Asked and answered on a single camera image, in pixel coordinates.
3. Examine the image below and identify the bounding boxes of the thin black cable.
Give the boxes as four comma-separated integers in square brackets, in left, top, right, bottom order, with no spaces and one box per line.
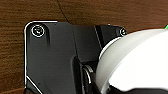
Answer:
[56,0,74,25]

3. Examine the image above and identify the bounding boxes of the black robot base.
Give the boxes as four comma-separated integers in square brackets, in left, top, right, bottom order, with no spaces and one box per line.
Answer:
[23,20,129,94]

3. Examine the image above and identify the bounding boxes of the white bowl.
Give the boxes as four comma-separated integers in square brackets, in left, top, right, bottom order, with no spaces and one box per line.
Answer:
[94,28,168,94]

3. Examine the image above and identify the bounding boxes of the green bowl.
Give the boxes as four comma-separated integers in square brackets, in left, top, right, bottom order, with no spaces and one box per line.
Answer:
[162,22,168,32]

